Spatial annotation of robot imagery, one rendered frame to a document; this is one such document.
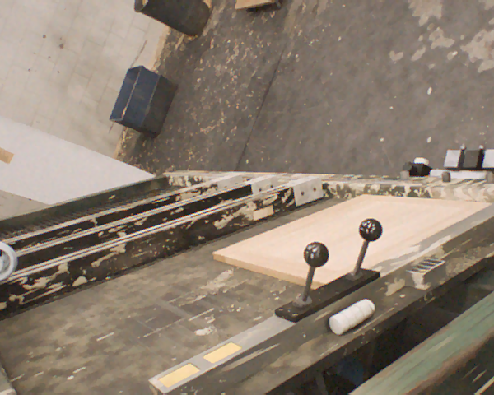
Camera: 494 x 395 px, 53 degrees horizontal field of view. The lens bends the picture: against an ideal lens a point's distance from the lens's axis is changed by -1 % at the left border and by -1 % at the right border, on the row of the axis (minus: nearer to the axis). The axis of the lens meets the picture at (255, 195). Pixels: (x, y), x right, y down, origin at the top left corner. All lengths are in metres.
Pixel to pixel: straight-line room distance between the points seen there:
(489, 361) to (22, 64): 5.74
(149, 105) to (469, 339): 4.85
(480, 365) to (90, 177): 4.39
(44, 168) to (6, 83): 1.57
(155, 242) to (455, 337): 0.91
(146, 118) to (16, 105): 1.51
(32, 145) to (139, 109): 1.18
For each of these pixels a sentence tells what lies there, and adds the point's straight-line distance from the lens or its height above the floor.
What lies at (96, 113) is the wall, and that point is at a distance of 6.25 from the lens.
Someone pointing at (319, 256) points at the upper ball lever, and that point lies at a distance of 0.72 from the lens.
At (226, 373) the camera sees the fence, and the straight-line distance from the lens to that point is 0.72.
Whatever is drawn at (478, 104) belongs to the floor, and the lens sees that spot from 2.66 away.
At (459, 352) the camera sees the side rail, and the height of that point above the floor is 1.48.
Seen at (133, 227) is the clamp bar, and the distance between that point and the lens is 1.62.
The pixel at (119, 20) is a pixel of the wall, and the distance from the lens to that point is 6.37.
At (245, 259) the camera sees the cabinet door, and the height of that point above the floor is 1.36.
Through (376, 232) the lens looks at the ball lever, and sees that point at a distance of 0.80.
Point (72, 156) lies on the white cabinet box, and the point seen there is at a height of 0.83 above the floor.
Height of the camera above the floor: 2.05
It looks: 35 degrees down
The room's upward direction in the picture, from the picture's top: 68 degrees counter-clockwise
